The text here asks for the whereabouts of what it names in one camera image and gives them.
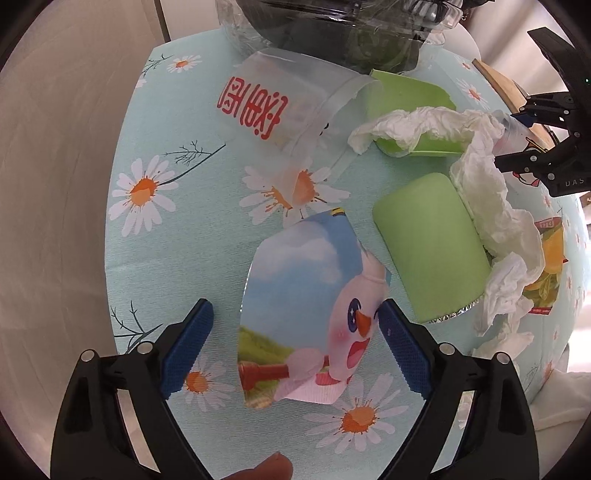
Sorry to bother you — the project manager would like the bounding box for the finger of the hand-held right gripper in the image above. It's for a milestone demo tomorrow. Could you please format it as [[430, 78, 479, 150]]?
[[495, 137, 589, 184], [509, 91, 579, 126]]

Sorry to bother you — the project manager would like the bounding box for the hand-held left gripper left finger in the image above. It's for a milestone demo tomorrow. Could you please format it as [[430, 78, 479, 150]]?
[[50, 298, 215, 480]]

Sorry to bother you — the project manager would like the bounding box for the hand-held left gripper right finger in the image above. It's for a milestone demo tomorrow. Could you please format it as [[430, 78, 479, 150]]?
[[376, 298, 541, 480]]

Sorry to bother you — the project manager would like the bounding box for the small clear plastic cup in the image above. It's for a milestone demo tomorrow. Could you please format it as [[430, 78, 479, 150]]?
[[494, 113, 546, 186]]

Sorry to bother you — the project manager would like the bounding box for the white tissue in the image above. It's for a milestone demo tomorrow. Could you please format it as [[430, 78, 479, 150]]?
[[471, 254, 539, 363], [347, 106, 547, 287]]

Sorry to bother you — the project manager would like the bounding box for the curved green carton piece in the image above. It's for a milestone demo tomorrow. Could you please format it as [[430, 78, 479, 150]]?
[[372, 172, 492, 324]]

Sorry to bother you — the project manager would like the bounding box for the cartoon print carton piece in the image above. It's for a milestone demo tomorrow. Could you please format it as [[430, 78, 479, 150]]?
[[236, 208, 393, 411]]

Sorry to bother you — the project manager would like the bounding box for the torn green carton piece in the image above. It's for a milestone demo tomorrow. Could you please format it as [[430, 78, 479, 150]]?
[[365, 69, 465, 158]]

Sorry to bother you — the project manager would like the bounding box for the clear plastic trash bin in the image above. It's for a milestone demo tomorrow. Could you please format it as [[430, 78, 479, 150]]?
[[216, 0, 463, 75]]

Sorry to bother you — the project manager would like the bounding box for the person's left hand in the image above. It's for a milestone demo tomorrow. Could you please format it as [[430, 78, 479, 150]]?
[[222, 452, 294, 480]]

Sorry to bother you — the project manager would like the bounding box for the wooden board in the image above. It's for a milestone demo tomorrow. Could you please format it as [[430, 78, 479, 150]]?
[[473, 59, 555, 145]]

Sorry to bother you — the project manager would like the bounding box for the yellow print carton piece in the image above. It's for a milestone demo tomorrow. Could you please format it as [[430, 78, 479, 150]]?
[[522, 217, 566, 317]]

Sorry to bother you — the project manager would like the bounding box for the daisy print tablecloth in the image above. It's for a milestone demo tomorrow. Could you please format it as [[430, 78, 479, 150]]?
[[105, 30, 587, 480]]

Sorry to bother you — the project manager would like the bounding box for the white cloth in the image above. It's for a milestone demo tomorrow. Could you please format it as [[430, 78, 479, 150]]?
[[457, 369, 591, 432]]

